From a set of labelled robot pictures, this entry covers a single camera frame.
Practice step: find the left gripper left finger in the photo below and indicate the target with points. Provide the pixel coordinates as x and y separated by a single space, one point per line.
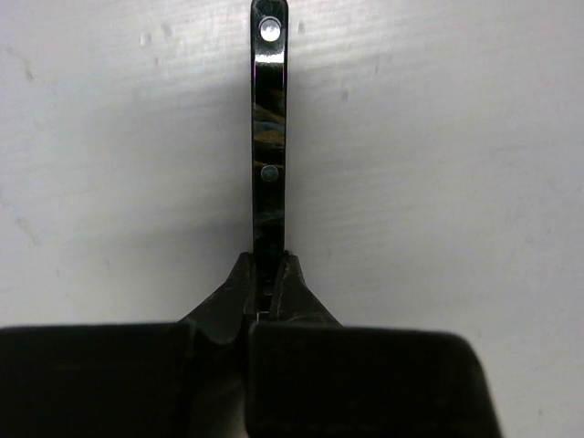
219 317

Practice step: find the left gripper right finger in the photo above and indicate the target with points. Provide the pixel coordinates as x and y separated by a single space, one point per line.
292 301

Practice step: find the dark handled fork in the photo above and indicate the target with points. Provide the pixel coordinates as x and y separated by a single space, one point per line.
268 80

